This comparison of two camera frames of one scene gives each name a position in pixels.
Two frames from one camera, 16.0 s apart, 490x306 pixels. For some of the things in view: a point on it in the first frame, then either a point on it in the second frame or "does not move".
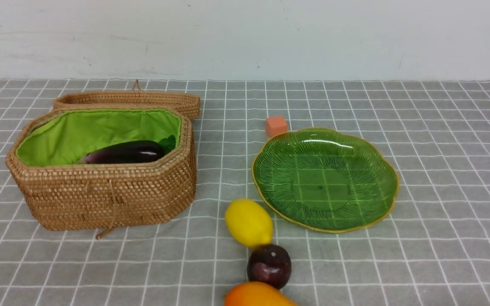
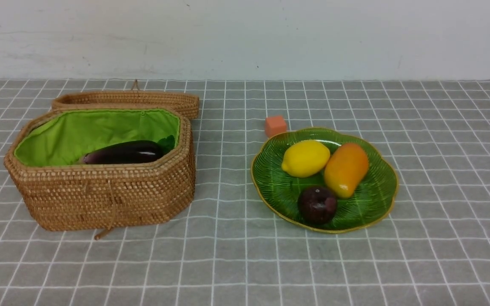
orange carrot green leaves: x=168 y=144 does not move
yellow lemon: x=249 y=222 to x=305 y=158
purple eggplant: x=136 y=151 does not move
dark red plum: x=270 y=264 to x=317 y=205
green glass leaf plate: x=323 y=180 does not move
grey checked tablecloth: x=449 y=238 does not move
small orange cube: x=275 y=125 does not move
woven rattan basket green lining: x=62 y=194 does not move
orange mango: x=257 y=293 to x=345 y=168
